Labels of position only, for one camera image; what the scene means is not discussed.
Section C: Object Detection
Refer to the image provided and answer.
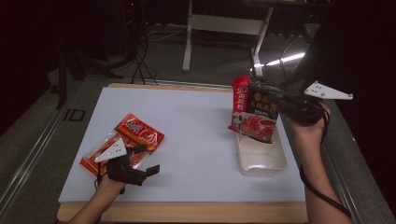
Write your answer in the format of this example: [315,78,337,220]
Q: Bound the white plastic container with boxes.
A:
[236,124,289,177]

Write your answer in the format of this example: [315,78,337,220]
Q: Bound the person's left hand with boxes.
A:
[98,174,127,194]

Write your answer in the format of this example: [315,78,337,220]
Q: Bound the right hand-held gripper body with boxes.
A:
[280,81,354,126]

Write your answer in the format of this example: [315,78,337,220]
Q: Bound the white desk frame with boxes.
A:
[181,0,275,78]

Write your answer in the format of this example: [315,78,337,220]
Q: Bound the wooden table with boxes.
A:
[56,82,311,224]

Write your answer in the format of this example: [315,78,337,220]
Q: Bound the metal floor rail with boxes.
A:
[306,99,365,224]
[0,82,82,213]

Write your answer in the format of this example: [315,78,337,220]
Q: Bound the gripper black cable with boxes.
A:
[93,161,105,191]
[298,106,353,218]

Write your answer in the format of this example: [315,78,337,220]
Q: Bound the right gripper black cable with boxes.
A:
[298,106,353,218]

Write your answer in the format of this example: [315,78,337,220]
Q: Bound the red orange sauce packet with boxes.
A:
[114,113,165,153]

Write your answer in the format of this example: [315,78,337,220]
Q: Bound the black floor cables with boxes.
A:
[130,31,160,86]

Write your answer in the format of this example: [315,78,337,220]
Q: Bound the black and red soup packet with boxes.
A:
[228,76,286,145]

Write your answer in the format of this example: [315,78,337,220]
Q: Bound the dark chair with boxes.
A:
[264,12,334,127]

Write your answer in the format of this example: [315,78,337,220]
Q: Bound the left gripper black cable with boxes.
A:
[93,161,105,191]

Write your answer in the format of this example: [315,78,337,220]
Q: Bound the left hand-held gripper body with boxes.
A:
[94,138,149,187]

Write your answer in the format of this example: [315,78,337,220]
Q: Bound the white table mat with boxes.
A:
[58,87,310,203]

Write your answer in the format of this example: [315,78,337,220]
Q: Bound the person's right hand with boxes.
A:
[286,104,332,139]

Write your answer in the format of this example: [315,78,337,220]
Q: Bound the clear red sausage packet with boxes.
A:
[79,130,150,176]

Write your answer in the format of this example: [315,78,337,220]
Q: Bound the black metal stand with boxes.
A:
[55,46,124,110]

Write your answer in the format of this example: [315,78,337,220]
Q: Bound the black floor bracket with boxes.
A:
[63,107,86,122]

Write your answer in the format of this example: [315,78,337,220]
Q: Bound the white floor cable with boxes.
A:
[146,26,188,43]

